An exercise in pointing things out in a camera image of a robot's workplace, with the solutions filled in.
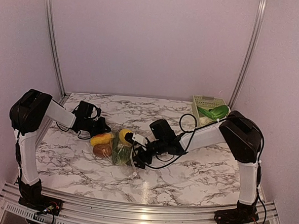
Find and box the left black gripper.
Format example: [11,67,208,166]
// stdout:
[83,116,111,138]

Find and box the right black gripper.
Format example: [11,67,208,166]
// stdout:
[126,137,167,170]

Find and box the clear zip top bag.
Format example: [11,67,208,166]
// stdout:
[90,129,137,178]

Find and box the fake bok choy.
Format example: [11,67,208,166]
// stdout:
[197,105,230,125]

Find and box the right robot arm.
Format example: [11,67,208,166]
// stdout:
[125,110,265,224]

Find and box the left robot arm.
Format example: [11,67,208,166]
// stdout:
[9,89,111,216]

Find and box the fake yellow pepper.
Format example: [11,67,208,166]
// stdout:
[119,128,132,146]

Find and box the pale green plastic basket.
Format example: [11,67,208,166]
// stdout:
[192,95,231,127]

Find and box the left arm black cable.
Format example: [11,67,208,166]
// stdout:
[55,103,102,141]

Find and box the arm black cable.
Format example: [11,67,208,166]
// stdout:
[55,103,102,141]
[145,110,267,175]

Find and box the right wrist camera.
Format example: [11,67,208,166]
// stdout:
[125,132,148,147]

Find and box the front aluminium rail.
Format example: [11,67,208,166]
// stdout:
[0,181,287,224]

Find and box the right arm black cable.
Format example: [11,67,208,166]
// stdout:
[145,110,267,175]

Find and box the left aluminium frame post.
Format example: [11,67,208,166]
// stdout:
[45,0,66,98]

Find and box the aluminium frame post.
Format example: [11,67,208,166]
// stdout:
[45,0,66,98]
[229,0,268,109]

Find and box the right aluminium frame post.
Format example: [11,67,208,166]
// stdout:
[229,0,268,109]

